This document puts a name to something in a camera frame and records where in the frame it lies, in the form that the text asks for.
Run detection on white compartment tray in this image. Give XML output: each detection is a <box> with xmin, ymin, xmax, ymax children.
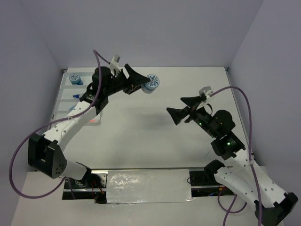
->
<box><xmin>52</xmin><ymin>72</ymin><xmax>93</xmax><ymax>120</ymax></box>

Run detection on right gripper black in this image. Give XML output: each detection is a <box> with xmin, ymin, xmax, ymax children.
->
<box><xmin>166</xmin><ymin>95</ymin><xmax>218</xmax><ymax>137</ymax></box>

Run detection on blue paint jar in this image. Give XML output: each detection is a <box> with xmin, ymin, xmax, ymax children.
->
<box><xmin>142</xmin><ymin>74</ymin><xmax>160</xmax><ymax>94</ymax></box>
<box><xmin>69</xmin><ymin>73</ymin><xmax>83</xmax><ymax>85</ymax></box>

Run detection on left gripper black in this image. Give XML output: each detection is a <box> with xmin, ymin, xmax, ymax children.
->
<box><xmin>104</xmin><ymin>64</ymin><xmax>151</xmax><ymax>97</ymax></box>

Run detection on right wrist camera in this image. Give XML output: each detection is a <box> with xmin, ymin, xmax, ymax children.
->
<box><xmin>199</xmin><ymin>86</ymin><xmax>213</xmax><ymax>104</ymax></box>

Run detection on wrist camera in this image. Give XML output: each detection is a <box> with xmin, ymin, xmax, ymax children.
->
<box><xmin>109</xmin><ymin>55</ymin><xmax>120</xmax><ymax>73</ymax></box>
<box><xmin>199</xmin><ymin>86</ymin><xmax>213</xmax><ymax>104</ymax></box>

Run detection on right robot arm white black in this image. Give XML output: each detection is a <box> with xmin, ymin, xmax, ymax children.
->
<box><xmin>166</xmin><ymin>95</ymin><xmax>298</xmax><ymax>226</ymax></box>

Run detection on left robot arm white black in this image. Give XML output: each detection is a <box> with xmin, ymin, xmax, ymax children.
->
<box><xmin>28</xmin><ymin>65</ymin><xmax>150</xmax><ymax>188</ymax></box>

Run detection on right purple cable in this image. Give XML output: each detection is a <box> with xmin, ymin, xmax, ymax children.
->
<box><xmin>209</xmin><ymin>86</ymin><xmax>263</xmax><ymax>226</ymax></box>

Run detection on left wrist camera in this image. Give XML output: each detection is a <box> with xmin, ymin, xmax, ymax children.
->
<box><xmin>109</xmin><ymin>55</ymin><xmax>120</xmax><ymax>73</ymax></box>

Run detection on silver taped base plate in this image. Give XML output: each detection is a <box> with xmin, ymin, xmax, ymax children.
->
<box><xmin>106</xmin><ymin>169</ymin><xmax>193</xmax><ymax>204</ymax></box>

